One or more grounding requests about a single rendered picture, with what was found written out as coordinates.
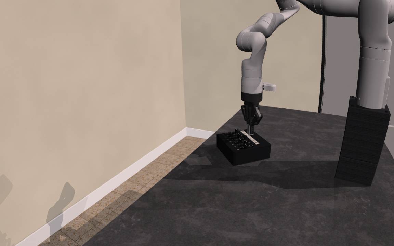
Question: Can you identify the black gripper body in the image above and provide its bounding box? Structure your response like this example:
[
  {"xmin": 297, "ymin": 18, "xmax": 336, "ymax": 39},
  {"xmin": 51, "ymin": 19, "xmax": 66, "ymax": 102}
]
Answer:
[{"xmin": 241, "ymin": 92, "xmax": 263, "ymax": 117}]

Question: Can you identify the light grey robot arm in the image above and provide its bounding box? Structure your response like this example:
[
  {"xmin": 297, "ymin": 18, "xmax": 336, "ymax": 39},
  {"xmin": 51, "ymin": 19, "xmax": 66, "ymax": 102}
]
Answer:
[{"xmin": 236, "ymin": 0, "xmax": 394, "ymax": 109}]

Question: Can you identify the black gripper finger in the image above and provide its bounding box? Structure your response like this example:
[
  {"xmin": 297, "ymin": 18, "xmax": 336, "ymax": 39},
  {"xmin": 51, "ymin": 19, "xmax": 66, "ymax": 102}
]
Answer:
[
  {"xmin": 248, "ymin": 107, "xmax": 263, "ymax": 135},
  {"xmin": 241, "ymin": 105, "xmax": 249, "ymax": 125}
]

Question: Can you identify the black lighting desk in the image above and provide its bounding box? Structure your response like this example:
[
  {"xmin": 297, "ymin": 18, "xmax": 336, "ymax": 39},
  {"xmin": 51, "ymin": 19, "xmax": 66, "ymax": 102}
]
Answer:
[{"xmin": 216, "ymin": 129, "xmax": 271, "ymax": 166}]

